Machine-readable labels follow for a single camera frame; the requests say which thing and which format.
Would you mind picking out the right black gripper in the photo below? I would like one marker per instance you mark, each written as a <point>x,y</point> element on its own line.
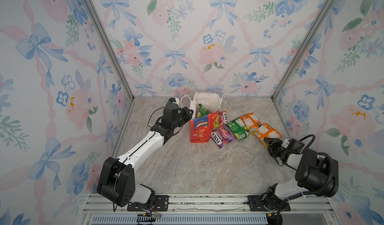
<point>273,144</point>

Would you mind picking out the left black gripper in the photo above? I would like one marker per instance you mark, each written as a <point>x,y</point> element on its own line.
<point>184,112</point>

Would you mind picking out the orange snack bag front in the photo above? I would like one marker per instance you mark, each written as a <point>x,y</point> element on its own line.
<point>266,131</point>

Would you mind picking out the orange snack bag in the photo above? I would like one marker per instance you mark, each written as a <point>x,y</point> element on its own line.
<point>266,131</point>
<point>251,121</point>

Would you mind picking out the red pink paper bag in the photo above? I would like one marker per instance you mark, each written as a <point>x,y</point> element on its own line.
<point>202,127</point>

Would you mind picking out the green snack bag small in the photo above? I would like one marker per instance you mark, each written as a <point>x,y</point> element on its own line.
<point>239,129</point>

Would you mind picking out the green lime snack bag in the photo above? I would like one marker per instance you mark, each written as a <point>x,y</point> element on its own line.
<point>202,111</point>

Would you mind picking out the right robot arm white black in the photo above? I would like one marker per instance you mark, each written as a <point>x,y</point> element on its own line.
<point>317,174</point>

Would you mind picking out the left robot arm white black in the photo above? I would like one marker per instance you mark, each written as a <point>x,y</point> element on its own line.
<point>117,181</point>

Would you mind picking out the orange snack bag rear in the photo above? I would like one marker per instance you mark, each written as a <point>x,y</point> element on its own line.
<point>251,121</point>

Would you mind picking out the pink yellow Fox's candy bag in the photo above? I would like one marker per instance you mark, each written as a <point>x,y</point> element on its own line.
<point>221,119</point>

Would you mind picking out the purple Fox's candy bag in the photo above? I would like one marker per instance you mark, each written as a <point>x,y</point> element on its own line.
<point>223,136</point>

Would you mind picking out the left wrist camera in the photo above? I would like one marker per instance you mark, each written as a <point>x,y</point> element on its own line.
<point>174,100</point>

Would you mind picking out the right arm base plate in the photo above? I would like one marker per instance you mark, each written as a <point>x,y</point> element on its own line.
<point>260,204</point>

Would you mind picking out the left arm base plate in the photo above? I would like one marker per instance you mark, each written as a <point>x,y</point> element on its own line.
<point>157,203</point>

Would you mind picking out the aluminium mounting rail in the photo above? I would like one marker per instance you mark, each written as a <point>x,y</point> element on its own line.
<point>207,209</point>

